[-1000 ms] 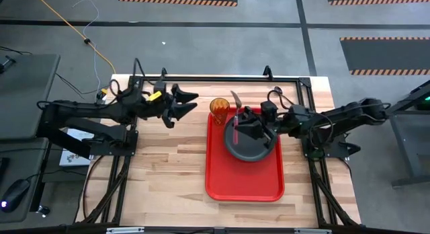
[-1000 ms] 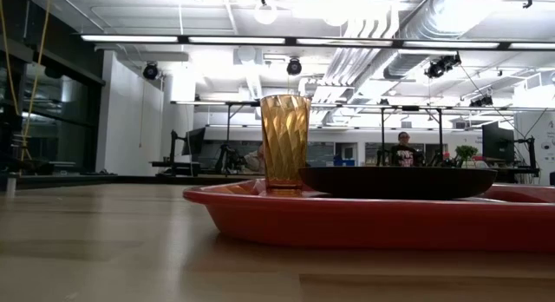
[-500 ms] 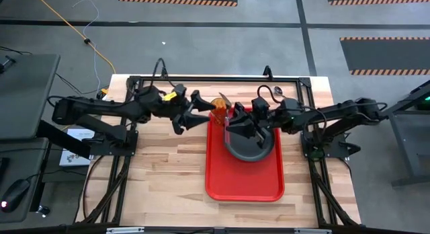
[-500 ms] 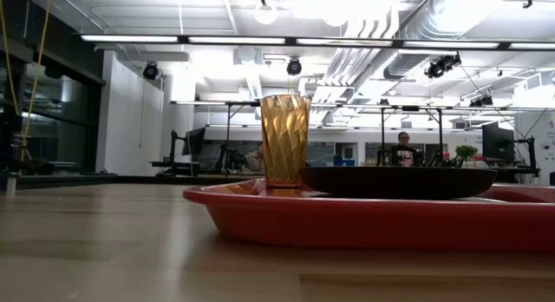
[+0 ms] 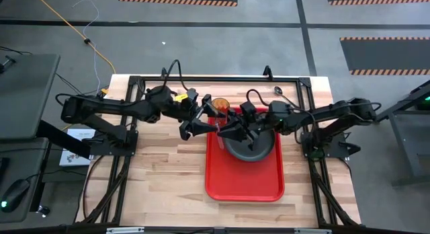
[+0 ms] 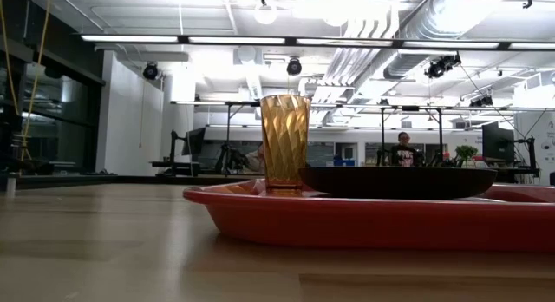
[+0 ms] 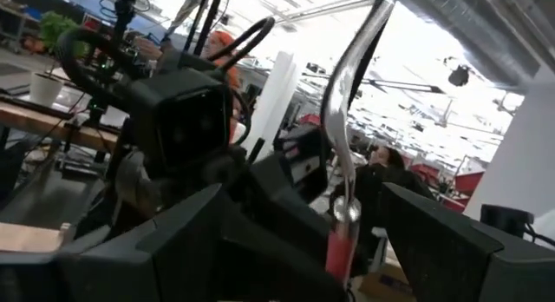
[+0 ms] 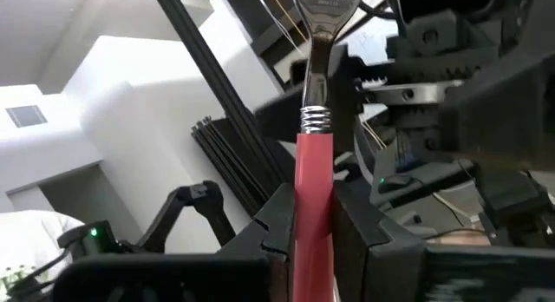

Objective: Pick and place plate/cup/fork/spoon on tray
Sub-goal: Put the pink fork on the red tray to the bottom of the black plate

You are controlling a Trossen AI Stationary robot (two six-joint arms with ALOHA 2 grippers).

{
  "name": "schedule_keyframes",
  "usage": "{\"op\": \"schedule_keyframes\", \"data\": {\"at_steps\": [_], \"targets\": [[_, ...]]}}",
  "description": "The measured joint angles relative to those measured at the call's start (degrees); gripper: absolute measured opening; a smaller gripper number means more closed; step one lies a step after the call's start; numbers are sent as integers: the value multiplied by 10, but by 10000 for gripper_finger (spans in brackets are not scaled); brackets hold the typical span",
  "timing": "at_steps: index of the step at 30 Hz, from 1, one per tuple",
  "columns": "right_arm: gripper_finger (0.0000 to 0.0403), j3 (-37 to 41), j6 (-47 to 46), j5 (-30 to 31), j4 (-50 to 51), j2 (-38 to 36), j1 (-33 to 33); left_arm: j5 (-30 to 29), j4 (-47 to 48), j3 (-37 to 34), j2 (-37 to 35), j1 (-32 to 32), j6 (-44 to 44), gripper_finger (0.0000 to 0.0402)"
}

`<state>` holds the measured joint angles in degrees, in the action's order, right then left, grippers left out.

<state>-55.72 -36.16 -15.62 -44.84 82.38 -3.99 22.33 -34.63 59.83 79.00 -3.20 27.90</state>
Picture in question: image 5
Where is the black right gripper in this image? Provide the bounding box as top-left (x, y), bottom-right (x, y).
top-left (218, 108), bottom-right (269, 151)

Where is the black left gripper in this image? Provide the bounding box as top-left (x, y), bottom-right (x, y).
top-left (174, 89), bottom-right (229, 141)

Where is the amber ribbed plastic cup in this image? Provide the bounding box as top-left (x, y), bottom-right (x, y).
top-left (210, 97), bottom-right (231, 120)

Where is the black round plate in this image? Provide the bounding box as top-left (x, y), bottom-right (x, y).
top-left (223, 124), bottom-right (277, 163)

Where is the red plastic tray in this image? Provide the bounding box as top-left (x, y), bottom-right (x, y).
top-left (204, 106), bottom-right (286, 202)

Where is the white paper box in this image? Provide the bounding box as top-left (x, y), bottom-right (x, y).
top-left (59, 128), bottom-right (97, 167)

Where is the black table stand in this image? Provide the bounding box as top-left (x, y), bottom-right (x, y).
top-left (371, 79), bottom-right (430, 188)

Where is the low dark grey desk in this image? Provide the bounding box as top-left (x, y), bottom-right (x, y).
top-left (0, 136), bottom-right (51, 225)

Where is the black computer mouse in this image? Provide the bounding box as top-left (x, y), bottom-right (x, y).
top-left (0, 179), bottom-right (31, 214)

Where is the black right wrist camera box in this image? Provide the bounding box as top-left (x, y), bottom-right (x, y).
top-left (240, 101), bottom-right (258, 123)

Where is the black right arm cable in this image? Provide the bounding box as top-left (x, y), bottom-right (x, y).
top-left (246, 88), bottom-right (271, 109)

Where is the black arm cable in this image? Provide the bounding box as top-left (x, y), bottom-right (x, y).
top-left (246, 88), bottom-right (271, 109)
top-left (136, 58), bottom-right (189, 93)

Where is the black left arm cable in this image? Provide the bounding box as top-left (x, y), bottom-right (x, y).
top-left (136, 58), bottom-right (189, 93)

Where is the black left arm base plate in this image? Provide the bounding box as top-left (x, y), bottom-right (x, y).
top-left (89, 129), bottom-right (138, 157)

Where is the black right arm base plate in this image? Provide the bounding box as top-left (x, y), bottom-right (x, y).
top-left (300, 131), bottom-right (350, 160)

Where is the thin white floor cable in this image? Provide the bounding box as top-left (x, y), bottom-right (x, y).
top-left (72, 0), bottom-right (101, 93)

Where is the silver metal bracket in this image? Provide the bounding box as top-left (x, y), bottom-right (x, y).
top-left (105, 227), bottom-right (145, 234)
top-left (294, 228), bottom-right (333, 234)

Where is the yellow floor cable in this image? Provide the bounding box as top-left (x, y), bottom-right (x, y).
top-left (32, 0), bottom-right (117, 75)

